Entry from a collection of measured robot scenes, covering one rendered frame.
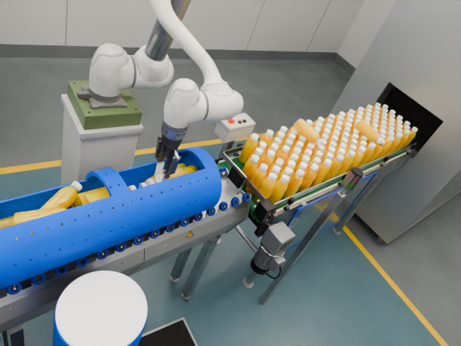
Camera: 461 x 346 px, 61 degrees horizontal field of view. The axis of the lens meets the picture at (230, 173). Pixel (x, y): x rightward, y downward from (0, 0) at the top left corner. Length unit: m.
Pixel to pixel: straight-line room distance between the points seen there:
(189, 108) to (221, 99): 0.13
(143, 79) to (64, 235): 0.92
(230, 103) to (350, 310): 2.13
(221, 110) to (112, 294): 0.71
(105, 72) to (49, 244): 0.88
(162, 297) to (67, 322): 1.33
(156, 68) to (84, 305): 1.09
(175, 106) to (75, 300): 0.69
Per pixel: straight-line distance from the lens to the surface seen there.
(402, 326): 3.35
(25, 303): 1.55
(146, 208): 1.43
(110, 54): 1.88
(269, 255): 2.05
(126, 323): 1.34
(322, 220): 2.12
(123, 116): 1.99
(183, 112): 1.29
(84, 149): 2.04
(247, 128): 2.17
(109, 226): 1.38
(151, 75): 1.94
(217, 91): 1.36
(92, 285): 1.40
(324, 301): 3.04
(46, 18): 4.24
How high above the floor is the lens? 2.25
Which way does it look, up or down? 40 degrees down
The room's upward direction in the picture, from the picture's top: 24 degrees clockwise
